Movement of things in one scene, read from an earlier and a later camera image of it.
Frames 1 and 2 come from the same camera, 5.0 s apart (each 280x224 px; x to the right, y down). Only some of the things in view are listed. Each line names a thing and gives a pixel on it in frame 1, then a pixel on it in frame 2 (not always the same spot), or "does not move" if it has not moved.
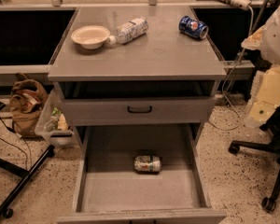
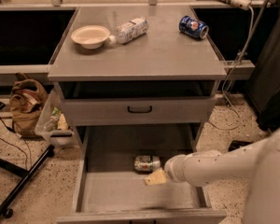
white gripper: (276, 36) -> (172, 168)
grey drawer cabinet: (139, 84) does not move
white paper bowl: (91, 36) does not move
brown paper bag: (27, 100) does not move
